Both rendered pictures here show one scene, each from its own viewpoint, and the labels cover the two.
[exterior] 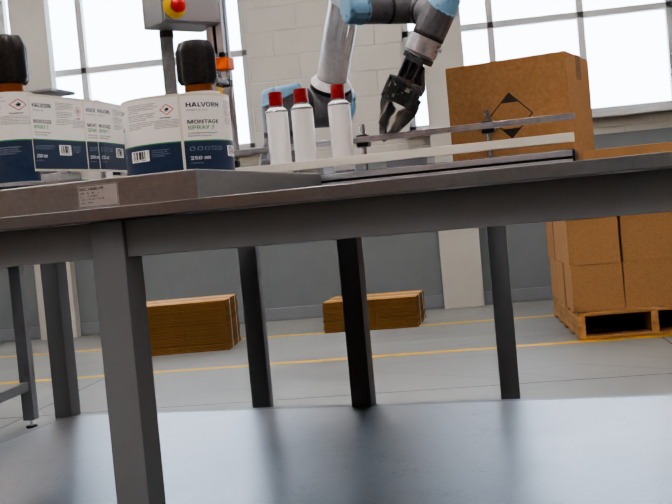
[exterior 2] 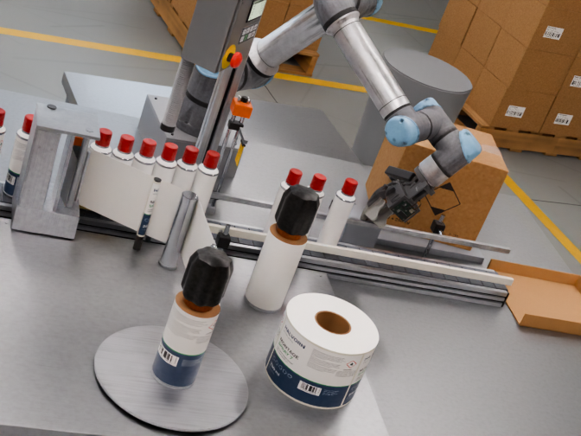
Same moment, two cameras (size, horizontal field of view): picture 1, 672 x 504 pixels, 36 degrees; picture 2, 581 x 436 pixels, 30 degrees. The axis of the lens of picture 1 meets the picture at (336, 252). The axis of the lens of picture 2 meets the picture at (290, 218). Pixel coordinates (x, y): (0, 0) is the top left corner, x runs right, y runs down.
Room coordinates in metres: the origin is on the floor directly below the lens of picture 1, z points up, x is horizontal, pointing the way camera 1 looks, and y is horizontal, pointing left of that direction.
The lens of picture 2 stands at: (0.56, 1.58, 2.19)
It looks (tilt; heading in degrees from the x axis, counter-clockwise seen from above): 27 degrees down; 321
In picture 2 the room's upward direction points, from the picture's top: 21 degrees clockwise
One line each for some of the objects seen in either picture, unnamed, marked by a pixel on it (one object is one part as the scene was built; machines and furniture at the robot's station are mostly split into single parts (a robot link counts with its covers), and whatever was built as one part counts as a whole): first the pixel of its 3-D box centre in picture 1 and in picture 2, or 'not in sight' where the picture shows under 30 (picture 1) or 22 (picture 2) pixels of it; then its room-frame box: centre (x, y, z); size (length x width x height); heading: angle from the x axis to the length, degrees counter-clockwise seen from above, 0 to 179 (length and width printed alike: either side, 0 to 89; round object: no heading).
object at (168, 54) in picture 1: (170, 73); (178, 90); (2.64, 0.38, 1.18); 0.04 x 0.04 x 0.21
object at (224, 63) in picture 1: (223, 118); (226, 162); (2.54, 0.25, 1.05); 0.10 x 0.04 x 0.33; 163
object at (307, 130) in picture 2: not in sight; (240, 168); (2.92, -0.06, 0.81); 0.90 x 0.90 x 0.04; 82
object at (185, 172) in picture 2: not in sight; (181, 185); (2.53, 0.36, 0.98); 0.05 x 0.05 x 0.20
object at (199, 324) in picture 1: (185, 324); not in sight; (6.75, 1.02, 0.16); 0.64 x 0.53 x 0.31; 87
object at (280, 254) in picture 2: (200, 111); (283, 247); (2.20, 0.26, 1.03); 0.09 x 0.09 x 0.30
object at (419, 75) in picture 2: not in sight; (404, 125); (4.25, -1.82, 0.31); 0.46 x 0.46 x 0.62
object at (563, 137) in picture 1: (334, 162); (328, 248); (2.37, -0.02, 0.91); 1.07 x 0.01 x 0.02; 73
